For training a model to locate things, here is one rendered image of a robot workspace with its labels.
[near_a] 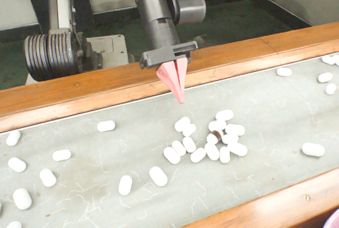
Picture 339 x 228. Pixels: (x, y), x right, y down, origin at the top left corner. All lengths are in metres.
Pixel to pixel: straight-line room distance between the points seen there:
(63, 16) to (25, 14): 1.71
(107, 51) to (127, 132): 0.79
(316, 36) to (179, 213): 0.65
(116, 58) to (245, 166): 0.87
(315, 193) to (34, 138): 0.51
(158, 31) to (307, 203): 0.37
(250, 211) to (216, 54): 0.41
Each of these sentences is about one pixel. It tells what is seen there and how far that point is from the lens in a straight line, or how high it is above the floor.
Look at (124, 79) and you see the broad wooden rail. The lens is 0.63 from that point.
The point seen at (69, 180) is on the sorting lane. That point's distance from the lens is 0.51.
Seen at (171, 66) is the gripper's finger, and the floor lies 0.88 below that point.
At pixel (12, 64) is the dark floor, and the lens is 2.32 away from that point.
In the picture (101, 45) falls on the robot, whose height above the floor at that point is 0.47.
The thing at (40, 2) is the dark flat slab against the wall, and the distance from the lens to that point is 2.45.
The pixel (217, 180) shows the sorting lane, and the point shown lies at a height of 0.74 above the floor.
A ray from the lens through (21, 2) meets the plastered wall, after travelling 2.51.
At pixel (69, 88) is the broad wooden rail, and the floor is 0.76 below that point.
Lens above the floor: 1.15
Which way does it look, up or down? 44 degrees down
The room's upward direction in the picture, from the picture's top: straight up
